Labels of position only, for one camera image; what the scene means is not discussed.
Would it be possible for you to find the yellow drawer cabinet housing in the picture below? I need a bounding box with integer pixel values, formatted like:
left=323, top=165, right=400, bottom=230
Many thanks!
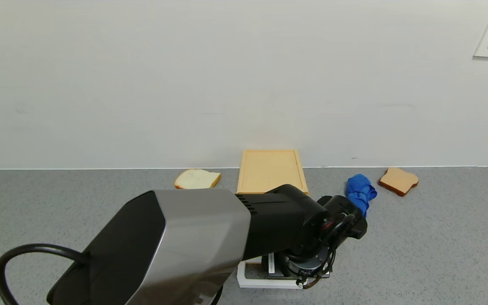
left=237, top=149, right=309, bottom=195

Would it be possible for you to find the black wrist cable bundle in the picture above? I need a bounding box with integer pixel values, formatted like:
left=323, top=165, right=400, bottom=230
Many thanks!
left=297, top=214, right=357, bottom=290

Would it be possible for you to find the brown toast slice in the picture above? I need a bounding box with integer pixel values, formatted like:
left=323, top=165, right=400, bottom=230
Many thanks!
left=379, top=167, right=419, bottom=197

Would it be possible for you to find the yellow drawer with white handle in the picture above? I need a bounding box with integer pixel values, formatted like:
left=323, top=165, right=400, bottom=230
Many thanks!
left=237, top=258, right=327, bottom=289

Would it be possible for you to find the white bread slice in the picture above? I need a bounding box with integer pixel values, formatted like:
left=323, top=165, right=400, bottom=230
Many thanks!
left=174, top=169, right=222, bottom=190

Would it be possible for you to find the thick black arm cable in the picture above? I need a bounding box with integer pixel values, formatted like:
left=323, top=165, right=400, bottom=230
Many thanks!
left=0, top=244, right=92, bottom=305

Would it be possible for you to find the blue rolled cloth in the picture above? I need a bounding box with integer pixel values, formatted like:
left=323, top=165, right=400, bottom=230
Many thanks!
left=346, top=174, right=377, bottom=217

